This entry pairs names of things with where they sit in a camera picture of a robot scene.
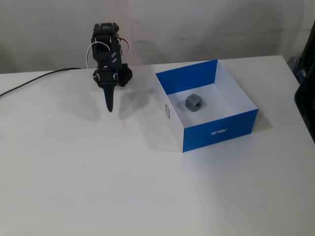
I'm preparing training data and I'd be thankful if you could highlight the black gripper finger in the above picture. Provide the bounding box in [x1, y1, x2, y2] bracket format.
[103, 85, 116, 113]

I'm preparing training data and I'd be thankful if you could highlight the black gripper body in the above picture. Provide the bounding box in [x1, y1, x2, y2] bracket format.
[91, 36, 123, 88]

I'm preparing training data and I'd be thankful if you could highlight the gray block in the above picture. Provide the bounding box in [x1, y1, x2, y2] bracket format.
[184, 93, 204, 113]

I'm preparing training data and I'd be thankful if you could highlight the blue white cardboard box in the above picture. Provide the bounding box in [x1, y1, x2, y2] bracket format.
[154, 59, 259, 153]

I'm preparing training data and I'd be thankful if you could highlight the gray object blue label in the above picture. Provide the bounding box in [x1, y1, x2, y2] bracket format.
[287, 56, 306, 83]

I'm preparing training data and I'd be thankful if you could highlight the white servo cable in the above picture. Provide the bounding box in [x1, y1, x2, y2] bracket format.
[85, 42, 109, 76]

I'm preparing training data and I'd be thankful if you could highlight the black power cable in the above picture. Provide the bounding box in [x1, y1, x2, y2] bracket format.
[0, 67, 86, 98]

